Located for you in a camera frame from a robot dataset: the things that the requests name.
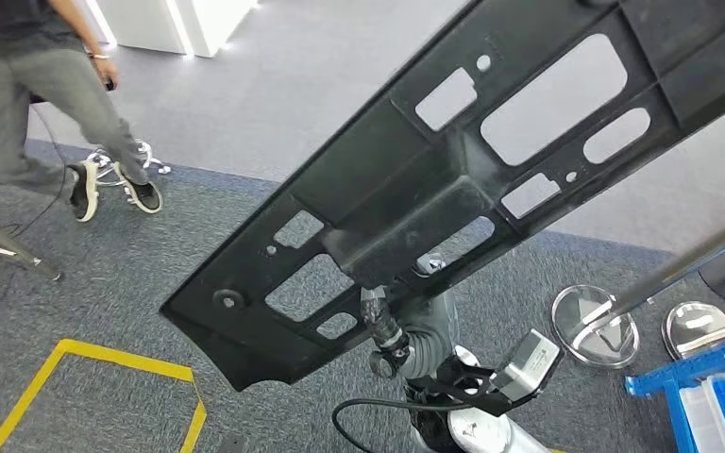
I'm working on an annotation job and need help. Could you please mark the person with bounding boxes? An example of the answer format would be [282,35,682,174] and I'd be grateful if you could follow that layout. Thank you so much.
[0,0,165,224]

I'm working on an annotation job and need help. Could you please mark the blue metal shelf rack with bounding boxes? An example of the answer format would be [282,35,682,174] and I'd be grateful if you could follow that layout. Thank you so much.
[623,225,725,453]

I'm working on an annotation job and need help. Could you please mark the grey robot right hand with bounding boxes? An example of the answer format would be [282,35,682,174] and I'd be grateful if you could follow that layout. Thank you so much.
[360,253,462,380]

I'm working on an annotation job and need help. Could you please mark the long black plastic part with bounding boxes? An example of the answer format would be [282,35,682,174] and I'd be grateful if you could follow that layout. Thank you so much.
[160,0,725,394]

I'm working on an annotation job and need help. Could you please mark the chrome stanchion post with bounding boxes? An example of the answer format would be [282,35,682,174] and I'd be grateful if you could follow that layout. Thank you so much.
[549,201,725,370]
[661,301,725,364]

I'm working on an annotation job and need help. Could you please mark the person's hand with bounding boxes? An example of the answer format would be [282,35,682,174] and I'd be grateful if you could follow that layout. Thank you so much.
[90,55,121,92]

